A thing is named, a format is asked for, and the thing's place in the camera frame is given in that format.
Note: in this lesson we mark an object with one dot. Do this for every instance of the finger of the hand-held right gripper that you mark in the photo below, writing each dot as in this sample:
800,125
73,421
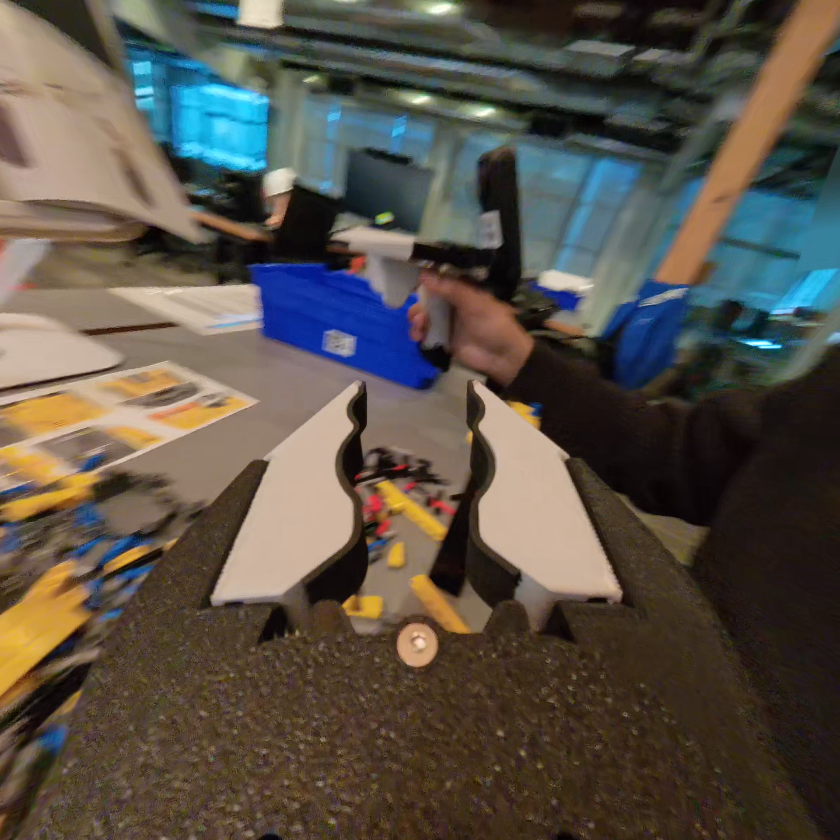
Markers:
380,244

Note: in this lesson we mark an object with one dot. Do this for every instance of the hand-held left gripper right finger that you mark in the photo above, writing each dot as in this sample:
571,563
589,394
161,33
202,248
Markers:
544,525

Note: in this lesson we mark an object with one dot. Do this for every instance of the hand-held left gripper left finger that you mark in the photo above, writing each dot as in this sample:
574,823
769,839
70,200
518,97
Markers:
289,525

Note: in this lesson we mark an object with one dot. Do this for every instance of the person's right forearm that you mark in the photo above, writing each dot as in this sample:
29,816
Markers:
623,426

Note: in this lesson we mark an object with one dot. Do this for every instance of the person's right hand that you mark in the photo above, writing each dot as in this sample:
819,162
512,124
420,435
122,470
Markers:
485,334

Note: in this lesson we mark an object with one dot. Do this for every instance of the black computer monitor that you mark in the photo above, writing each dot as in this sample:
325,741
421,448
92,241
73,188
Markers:
387,190

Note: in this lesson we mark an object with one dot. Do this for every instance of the blue plastic bin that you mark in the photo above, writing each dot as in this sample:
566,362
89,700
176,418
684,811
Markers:
308,308

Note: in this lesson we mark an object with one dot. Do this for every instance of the pile of black red pins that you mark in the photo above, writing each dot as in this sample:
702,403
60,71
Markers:
394,469

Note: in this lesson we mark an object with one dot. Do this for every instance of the blue jacket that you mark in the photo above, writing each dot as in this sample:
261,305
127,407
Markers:
643,328

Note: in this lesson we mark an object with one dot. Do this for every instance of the white paper document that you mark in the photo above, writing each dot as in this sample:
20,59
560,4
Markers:
197,308

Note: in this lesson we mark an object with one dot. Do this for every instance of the printed instruction sheet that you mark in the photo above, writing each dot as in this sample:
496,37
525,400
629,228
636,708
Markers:
98,407

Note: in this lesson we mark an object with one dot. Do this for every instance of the pile of mixed toy bricks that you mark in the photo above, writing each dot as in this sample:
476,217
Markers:
46,617

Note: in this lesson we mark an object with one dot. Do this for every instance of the white flat rounded device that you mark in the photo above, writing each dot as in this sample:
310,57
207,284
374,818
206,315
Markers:
46,348

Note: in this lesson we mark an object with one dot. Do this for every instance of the white printed booklet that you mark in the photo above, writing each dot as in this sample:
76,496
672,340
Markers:
79,131

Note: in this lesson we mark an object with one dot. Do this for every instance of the wooden post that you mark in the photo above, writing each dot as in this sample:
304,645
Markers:
741,144

